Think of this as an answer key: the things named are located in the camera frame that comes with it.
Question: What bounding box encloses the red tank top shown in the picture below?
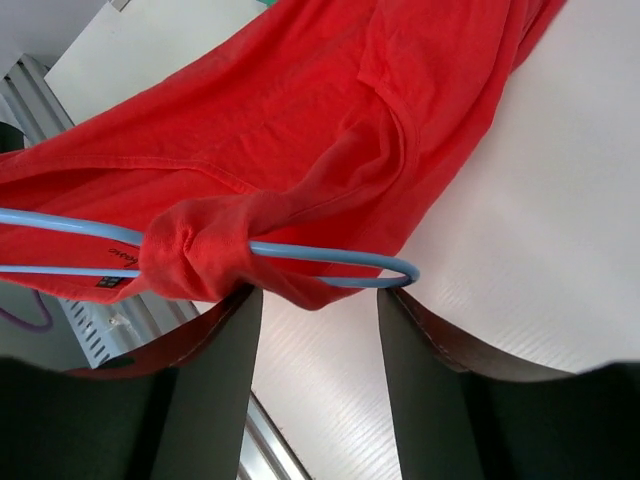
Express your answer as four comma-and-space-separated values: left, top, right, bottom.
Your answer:
1, 1, 562, 310

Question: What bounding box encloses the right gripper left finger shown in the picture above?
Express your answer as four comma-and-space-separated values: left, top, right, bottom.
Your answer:
1, 287, 263, 479

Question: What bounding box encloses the white slotted cable duct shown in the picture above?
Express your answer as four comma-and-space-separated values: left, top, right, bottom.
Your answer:
59, 293, 199, 369

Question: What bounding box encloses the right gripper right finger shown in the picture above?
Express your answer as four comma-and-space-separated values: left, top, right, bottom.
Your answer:
377, 289, 639, 479

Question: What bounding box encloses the blue hanger with red top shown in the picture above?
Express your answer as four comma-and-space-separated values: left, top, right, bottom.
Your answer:
1, 208, 420, 288

